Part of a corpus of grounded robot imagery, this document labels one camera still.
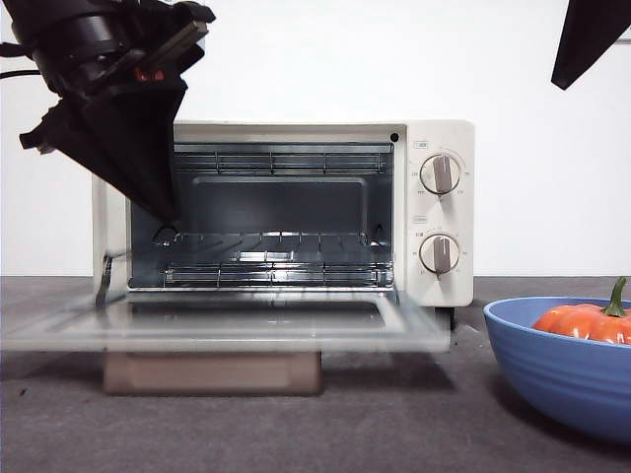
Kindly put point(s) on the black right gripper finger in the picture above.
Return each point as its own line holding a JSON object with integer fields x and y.
{"x": 591, "y": 34}

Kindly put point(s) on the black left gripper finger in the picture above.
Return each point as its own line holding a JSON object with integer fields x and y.
{"x": 153, "y": 138}
{"x": 84, "y": 143}

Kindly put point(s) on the orange pumpkin with green stem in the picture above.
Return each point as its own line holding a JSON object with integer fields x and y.
{"x": 572, "y": 320}

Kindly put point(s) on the blue ribbed bowl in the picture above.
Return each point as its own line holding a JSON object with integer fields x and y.
{"x": 557, "y": 384}

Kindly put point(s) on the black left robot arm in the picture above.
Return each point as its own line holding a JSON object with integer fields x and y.
{"x": 93, "y": 27}

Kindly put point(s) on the cream Toshiba toaster oven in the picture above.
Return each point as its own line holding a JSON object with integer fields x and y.
{"x": 443, "y": 133}

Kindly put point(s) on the beige temperature knob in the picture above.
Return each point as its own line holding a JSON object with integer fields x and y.
{"x": 440, "y": 174}

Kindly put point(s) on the beige timer knob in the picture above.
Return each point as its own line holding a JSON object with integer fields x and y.
{"x": 440, "y": 253}

